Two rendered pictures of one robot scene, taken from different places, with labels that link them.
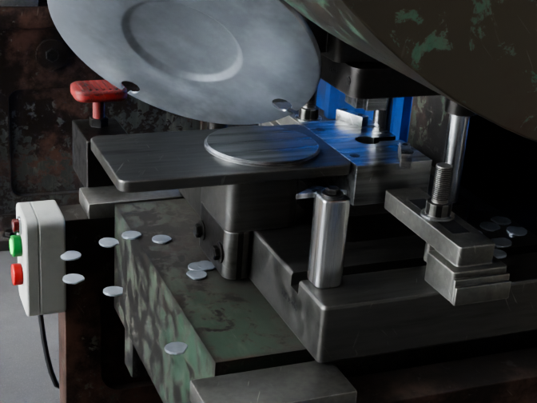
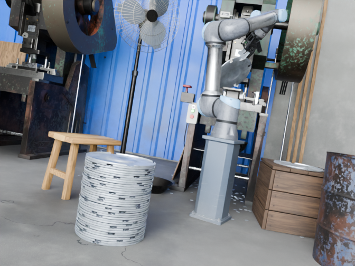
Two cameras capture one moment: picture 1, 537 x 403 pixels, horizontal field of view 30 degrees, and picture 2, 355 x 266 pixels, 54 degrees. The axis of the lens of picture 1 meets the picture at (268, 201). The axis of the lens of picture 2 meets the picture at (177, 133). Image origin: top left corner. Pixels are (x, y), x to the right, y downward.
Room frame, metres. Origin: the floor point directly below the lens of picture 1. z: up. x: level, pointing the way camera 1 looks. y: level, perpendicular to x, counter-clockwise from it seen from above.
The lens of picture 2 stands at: (-0.15, 2.37, 0.54)
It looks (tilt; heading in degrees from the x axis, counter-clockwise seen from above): 3 degrees down; 304
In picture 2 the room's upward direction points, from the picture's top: 9 degrees clockwise
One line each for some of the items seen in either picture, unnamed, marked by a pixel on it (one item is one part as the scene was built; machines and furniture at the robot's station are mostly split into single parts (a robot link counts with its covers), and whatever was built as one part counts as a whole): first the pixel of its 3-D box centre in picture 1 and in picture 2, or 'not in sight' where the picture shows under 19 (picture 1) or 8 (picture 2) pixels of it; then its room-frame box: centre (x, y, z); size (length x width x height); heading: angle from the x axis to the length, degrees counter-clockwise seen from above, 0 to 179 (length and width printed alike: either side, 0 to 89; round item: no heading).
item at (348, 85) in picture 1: (379, 68); (235, 81); (1.07, -0.11, 0.86); 0.20 x 0.16 x 0.05; 23
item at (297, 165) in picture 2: not in sight; (298, 165); (0.40, 0.26, 0.35); 0.29 x 0.29 x 0.01
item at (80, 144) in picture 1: (101, 189); (186, 104); (1.27, 0.23, 0.62); 0.10 x 0.06 x 0.20; 23
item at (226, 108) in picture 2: not in sight; (227, 108); (0.73, 0.63, 0.62); 0.13 x 0.12 x 0.14; 166
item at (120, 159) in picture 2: not in sight; (121, 159); (0.84, 1.29, 0.32); 0.29 x 0.29 x 0.01
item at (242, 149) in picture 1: (216, 204); (231, 98); (1.00, 0.06, 0.72); 0.25 x 0.14 x 0.14; 113
